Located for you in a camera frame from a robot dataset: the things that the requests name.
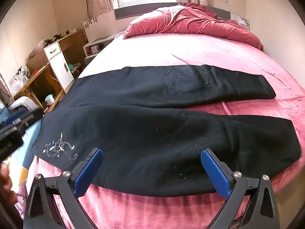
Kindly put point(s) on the person's left hand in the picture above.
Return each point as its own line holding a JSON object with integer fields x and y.
{"x": 5, "y": 181}

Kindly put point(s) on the white padded chair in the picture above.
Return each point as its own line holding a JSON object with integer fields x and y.
{"x": 22, "y": 102}

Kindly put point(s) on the wooden cabinet with white front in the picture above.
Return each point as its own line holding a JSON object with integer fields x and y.
{"x": 60, "y": 64}

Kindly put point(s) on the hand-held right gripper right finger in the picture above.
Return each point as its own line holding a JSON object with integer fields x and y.
{"x": 217, "y": 174}

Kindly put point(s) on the white and teal cup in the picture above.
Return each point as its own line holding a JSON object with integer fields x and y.
{"x": 49, "y": 100}

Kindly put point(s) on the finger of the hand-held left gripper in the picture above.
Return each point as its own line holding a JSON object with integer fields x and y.
{"x": 33, "y": 116}

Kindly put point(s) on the black pants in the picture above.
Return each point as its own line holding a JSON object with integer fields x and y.
{"x": 143, "y": 128}

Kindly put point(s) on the white plastic bag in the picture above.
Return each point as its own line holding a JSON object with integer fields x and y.
{"x": 17, "y": 82}

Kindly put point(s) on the pink bed cover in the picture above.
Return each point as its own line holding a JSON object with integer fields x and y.
{"x": 190, "y": 50}

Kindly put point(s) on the pink pillow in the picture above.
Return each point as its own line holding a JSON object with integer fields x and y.
{"x": 190, "y": 21}

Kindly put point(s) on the wooden desk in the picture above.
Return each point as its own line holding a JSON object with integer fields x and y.
{"x": 31, "y": 81}

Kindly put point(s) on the dark grey headboard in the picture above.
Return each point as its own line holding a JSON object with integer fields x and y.
{"x": 128, "y": 13}

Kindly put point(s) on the light blue mat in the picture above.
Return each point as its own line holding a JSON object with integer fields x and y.
{"x": 28, "y": 143}

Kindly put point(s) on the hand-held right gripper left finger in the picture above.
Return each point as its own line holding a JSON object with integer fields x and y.
{"x": 87, "y": 173}

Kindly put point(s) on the white box with flower print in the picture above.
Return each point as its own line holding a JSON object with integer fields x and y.
{"x": 101, "y": 29}

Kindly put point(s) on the white and grey nightstand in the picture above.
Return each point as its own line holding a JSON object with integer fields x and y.
{"x": 95, "y": 44}

